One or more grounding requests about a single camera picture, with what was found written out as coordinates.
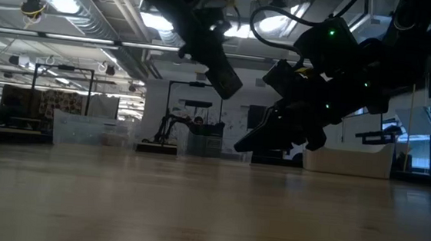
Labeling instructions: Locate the yellow black ceiling cable reel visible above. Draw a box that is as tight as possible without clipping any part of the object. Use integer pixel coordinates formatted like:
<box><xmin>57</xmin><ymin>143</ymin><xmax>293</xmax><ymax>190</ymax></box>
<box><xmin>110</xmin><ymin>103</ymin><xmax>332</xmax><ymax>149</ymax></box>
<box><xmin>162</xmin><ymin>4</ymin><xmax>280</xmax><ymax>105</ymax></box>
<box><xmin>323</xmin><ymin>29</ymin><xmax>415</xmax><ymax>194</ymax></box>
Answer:
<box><xmin>18</xmin><ymin>0</ymin><xmax>48</xmax><ymax>22</ymax></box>

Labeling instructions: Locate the clear plastic bin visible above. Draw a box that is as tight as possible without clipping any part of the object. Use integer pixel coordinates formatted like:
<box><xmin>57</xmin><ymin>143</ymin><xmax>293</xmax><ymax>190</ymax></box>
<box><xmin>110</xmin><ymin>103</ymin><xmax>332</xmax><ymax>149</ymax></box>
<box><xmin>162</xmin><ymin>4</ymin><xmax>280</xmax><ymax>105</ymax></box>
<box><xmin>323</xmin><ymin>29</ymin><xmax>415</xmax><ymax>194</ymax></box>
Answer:
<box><xmin>50</xmin><ymin>107</ymin><xmax>142</xmax><ymax>152</ymax></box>
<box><xmin>176</xmin><ymin>123</ymin><xmax>257</xmax><ymax>163</ymax></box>

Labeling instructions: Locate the black background shelf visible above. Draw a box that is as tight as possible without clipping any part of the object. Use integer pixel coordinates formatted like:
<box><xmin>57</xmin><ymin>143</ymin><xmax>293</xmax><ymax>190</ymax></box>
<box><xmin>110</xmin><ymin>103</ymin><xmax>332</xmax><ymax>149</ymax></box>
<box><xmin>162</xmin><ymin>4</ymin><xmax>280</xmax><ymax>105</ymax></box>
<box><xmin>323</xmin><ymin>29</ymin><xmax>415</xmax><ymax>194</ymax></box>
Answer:
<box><xmin>354</xmin><ymin>122</ymin><xmax>404</xmax><ymax>148</ymax></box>

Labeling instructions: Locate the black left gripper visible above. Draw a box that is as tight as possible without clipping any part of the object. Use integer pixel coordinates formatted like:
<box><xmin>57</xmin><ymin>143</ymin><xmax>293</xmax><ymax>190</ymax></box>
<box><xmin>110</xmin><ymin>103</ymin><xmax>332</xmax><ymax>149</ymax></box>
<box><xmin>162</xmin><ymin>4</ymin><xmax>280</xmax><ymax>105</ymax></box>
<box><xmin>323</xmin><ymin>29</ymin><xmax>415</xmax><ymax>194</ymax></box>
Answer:
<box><xmin>177</xmin><ymin>0</ymin><xmax>230</xmax><ymax>67</ymax></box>

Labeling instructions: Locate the white plastic bin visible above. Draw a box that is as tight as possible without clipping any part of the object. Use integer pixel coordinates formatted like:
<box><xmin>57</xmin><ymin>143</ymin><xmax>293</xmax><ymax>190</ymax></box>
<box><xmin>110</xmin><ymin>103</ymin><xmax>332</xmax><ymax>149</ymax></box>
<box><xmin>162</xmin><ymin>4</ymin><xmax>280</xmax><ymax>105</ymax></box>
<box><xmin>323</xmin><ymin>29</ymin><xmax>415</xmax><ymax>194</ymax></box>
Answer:
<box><xmin>300</xmin><ymin>137</ymin><xmax>396</xmax><ymax>180</ymax></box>

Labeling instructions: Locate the patterned cloth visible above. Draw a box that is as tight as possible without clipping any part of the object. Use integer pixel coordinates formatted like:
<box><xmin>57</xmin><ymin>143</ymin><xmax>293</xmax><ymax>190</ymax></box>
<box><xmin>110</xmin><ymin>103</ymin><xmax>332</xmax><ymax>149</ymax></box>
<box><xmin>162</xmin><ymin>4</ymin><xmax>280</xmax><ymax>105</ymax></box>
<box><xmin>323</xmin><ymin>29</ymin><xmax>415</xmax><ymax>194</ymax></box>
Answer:
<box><xmin>38</xmin><ymin>89</ymin><xmax>85</xmax><ymax>121</ymax></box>

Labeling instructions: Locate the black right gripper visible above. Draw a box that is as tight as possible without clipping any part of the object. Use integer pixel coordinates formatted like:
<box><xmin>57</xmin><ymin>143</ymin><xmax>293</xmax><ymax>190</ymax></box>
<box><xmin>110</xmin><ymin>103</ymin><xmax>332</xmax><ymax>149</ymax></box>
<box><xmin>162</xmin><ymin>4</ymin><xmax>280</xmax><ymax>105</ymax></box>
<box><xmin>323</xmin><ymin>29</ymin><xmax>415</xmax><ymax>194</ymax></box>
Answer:
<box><xmin>234</xmin><ymin>56</ymin><xmax>392</xmax><ymax>163</ymax></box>

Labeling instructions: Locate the bright ceiling light panel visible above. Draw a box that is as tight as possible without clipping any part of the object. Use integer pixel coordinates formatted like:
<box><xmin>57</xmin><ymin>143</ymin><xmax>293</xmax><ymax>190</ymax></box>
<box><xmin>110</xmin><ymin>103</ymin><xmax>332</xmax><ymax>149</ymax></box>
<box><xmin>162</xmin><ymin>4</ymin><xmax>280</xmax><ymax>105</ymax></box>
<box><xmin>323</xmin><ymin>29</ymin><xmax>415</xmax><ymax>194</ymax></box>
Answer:
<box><xmin>140</xmin><ymin>12</ymin><xmax>175</xmax><ymax>31</ymax></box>
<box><xmin>224</xmin><ymin>21</ymin><xmax>256</xmax><ymax>40</ymax></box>

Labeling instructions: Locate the dark rectangular spice box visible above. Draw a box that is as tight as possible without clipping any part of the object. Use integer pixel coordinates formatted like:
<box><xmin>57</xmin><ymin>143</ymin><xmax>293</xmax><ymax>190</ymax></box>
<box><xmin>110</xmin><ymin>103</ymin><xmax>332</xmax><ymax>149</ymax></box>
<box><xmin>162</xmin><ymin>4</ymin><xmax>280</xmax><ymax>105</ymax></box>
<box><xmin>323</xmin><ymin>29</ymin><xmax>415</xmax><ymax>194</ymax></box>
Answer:
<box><xmin>203</xmin><ymin>54</ymin><xmax>246</xmax><ymax>102</ymax></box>
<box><xmin>186</xmin><ymin>122</ymin><xmax>224</xmax><ymax>160</ymax></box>

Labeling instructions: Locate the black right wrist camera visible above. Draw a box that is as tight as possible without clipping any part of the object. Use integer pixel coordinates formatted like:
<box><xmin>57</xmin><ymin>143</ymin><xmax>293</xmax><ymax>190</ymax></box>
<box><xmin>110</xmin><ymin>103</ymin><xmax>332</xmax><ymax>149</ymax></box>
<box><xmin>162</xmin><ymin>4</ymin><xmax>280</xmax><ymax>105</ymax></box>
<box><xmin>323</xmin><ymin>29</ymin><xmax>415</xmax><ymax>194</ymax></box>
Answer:
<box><xmin>292</xmin><ymin>13</ymin><xmax>363</xmax><ymax>81</ymax></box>

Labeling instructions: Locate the silver spiral ventilation duct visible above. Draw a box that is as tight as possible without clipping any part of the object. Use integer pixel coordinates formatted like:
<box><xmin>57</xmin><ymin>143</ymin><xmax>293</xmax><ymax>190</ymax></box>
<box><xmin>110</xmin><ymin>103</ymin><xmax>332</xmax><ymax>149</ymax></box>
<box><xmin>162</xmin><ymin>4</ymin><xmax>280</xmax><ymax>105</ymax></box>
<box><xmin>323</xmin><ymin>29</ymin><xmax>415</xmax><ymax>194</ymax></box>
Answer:
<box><xmin>5</xmin><ymin>0</ymin><xmax>124</xmax><ymax>41</ymax></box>

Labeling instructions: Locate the black background gantry frame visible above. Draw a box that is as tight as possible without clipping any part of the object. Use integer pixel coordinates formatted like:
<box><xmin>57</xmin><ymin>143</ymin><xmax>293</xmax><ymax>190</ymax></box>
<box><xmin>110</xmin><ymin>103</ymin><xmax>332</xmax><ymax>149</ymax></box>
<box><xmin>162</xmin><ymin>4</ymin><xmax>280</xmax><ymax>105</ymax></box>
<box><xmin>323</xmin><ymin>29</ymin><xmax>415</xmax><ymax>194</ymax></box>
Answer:
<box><xmin>162</xmin><ymin>79</ymin><xmax>226</xmax><ymax>153</ymax></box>
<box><xmin>30</xmin><ymin>62</ymin><xmax>95</xmax><ymax>117</ymax></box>

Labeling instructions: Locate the grey horizontal ceiling pipe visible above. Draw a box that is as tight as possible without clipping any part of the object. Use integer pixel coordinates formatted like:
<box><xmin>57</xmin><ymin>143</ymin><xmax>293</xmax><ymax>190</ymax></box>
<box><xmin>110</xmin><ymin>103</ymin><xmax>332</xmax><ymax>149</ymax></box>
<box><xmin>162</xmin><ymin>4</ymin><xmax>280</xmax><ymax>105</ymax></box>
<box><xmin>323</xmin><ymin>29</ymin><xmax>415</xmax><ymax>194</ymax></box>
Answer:
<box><xmin>0</xmin><ymin>25</ymin><xmax>314</xmax><ymax>68</ymax></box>

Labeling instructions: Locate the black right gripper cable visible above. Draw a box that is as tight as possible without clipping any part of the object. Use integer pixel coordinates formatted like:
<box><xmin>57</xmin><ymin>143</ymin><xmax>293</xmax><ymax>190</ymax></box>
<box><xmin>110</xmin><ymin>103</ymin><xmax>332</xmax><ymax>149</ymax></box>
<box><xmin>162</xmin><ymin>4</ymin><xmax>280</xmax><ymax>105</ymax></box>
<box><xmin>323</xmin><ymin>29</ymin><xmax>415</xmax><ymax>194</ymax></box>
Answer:
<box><xmin>246</xmin><ymin>3</ymin><xmax>313</xmax><ymax>59</ymax></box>

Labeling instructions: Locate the white cloth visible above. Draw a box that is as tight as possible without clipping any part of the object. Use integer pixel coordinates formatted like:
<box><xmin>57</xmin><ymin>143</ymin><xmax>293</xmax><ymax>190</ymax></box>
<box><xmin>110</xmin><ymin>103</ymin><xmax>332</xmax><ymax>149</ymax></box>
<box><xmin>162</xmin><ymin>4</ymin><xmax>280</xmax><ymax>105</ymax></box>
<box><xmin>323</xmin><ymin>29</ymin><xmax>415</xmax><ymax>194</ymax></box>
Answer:
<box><xmin>86</xmin><ymin>93</ymin><xmax>121</xmax><ymax>121</ymax></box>

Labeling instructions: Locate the white whiteboard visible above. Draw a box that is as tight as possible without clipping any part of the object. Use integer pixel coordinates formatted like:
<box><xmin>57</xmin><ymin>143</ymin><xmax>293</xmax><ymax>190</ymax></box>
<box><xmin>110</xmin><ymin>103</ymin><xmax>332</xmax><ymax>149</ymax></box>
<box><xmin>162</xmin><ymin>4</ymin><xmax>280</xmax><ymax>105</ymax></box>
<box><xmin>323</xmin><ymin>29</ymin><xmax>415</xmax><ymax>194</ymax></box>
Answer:
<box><xmin>340</xmin><ymin>111</ymin><xmax>385</xmax><ymax>147</ymax></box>

